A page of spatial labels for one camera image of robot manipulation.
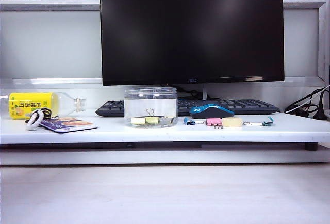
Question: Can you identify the clear plastic jar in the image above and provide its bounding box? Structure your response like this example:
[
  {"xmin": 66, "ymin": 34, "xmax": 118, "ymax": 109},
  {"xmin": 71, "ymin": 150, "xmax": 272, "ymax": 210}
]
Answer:
[{"xmin": 124, "ymin": 86, "xmax": 178, "ymax": 129}]

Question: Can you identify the blue binder clip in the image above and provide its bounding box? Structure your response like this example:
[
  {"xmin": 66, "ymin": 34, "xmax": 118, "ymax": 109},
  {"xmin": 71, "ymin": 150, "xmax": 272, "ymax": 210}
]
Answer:
[{"xmin": 183, "ymin": 117, "xmax": 207, "ymax": 126}]

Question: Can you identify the white desk riser board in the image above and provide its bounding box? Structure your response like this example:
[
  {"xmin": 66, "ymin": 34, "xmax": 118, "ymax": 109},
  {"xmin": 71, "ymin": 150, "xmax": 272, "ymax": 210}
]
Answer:
[{"xmin": 0, "ymin": 89, "xmax": 330, "ymax": 145}]

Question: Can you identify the silver monitor stand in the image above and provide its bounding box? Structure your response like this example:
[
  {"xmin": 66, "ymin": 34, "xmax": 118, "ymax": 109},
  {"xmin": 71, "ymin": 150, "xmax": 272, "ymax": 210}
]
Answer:
[{"xmin": 202, "ymin": 83, "xmax": 215, "ymax": 100}]

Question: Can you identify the blue and black mouse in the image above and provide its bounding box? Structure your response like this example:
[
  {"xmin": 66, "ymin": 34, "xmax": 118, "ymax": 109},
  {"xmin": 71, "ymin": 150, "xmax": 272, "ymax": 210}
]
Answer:
[{"xmin": 189, "ymin": 104, "xmax": 235, "ymax": 119}]

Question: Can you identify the pink binder clip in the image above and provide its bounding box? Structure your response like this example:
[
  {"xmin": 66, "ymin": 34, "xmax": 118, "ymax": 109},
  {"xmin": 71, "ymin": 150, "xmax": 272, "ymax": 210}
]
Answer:
[{"xmin": 206, "ymin": 117, "xmax": 224, "ymax": 131}]

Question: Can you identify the yellow eraser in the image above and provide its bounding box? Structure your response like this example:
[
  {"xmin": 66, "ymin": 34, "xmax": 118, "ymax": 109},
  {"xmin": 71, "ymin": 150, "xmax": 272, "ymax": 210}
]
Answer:
[{"xmin": 222, "ymin": 117, "xmax": 243, "ymax": 129}]

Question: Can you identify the black AOC computer monitor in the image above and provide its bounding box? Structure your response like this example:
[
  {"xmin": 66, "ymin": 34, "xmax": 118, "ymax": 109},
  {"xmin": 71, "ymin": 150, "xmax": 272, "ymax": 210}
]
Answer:
[{"xmin": 99, "ymin": 0, "xmax": 285, "ymax": 86}]

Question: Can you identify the black computer keyboard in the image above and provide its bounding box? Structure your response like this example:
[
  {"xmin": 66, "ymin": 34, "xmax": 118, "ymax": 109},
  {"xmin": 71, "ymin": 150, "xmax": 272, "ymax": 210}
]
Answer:
[{"xmin": 95, "ymin": 99, "xmax": 281, "ymax": 118}]

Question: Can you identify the blue and orange card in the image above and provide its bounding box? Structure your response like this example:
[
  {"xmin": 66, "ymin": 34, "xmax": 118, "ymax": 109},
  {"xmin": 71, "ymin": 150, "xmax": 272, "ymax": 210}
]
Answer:
[{"xmin": 38, "ymin": 117, "xmax": 99, "ymax": 134}]

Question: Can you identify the teal binder clip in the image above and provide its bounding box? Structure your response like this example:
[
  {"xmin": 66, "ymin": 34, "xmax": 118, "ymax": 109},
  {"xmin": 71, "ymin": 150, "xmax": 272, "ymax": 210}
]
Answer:
[{"xmin": 242, "ymin": 116, "xmax": 276, "ymax": 127}]

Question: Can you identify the plastic bottle with yellow label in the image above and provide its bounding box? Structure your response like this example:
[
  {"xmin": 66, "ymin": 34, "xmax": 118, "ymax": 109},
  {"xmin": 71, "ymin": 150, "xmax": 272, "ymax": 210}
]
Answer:
[{"xmin": 0, "ymin": 91, "xmax": 87, "ymax": 120}]

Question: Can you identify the black power plug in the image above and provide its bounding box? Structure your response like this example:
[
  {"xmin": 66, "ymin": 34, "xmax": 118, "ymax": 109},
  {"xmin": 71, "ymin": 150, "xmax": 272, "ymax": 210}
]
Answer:
[{"xmin": 313, "ymin": 102, "xmax": 330, "ymax": 120}]

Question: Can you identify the black monitor cable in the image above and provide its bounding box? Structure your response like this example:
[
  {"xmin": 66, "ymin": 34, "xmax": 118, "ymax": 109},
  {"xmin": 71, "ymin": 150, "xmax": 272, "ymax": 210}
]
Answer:
[{"xmin": 177, "ymin": 85, "xmax": 204, "ymax": 100}]

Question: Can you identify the white rope loop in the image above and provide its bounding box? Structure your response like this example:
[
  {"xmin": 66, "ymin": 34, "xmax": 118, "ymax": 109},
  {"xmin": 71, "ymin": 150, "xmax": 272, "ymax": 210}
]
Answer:
[{"xmin": 25, "ymin": 108, "xmax": 44, "ymax": 131}]

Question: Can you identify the black power cable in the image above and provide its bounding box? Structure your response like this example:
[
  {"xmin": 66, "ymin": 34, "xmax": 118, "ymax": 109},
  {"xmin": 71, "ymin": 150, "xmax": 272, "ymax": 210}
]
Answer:
[{"xmin": 285, "ymin": 85, "xmax": 330, "ymax": 114}]

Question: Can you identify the aluminium partition frame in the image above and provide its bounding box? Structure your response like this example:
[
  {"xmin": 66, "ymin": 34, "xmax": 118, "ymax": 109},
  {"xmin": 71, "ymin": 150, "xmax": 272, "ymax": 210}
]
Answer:
[{"xmin": 0, "ymin": 0, "xmax": 330, "ymax": 88}]

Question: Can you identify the white cable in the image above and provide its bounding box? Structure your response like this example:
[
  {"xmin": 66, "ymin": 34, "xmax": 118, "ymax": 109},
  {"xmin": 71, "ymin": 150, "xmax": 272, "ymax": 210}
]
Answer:
[{"xmin": 285, "ymin": 87, "xmax": 330, "ymax": 113}]

